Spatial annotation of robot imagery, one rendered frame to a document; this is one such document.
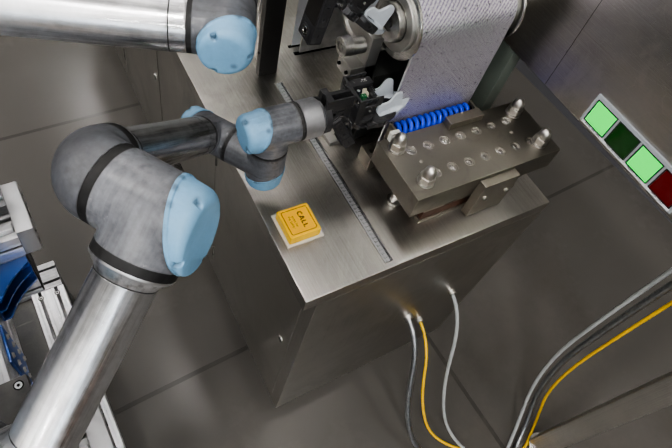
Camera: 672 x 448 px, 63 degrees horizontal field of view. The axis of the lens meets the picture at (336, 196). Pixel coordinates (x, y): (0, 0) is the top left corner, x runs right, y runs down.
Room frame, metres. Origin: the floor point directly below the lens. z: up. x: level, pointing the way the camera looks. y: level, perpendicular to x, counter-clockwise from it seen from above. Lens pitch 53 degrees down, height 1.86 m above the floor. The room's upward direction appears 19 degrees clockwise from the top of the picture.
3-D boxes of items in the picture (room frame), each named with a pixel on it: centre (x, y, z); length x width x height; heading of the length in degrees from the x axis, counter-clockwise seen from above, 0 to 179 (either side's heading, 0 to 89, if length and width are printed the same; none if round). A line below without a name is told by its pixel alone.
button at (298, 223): (0.62, 0.06, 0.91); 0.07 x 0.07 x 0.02; 43
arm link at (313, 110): (0.72, 0.10, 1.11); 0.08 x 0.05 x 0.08; 43
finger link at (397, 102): (0.83, -0.05, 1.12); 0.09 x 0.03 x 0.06; 132
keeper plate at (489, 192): (0.82, -0.32, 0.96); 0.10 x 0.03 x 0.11; 133
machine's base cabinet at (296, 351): (1.61, 0.60, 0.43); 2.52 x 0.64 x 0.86; 43
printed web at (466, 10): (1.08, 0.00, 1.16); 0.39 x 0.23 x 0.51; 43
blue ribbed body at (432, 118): (0.92, -0.15, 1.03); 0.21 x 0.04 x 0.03; 133
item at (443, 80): (0.94, -0.14, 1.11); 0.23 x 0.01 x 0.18; 133
